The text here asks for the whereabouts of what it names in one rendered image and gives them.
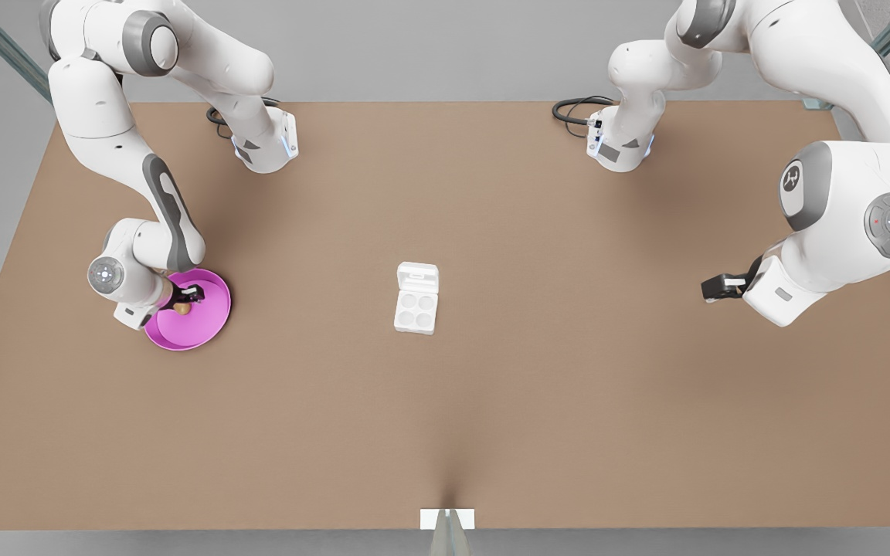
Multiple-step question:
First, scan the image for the white egg box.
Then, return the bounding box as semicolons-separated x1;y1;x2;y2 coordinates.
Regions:
394;290;440;336

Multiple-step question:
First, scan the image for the magenta bowl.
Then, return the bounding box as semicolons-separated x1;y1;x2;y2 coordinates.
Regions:
143;268;232;352

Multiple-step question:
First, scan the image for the black cable loop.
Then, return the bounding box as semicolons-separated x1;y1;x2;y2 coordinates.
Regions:
206;97;282;141
552;96;617;139

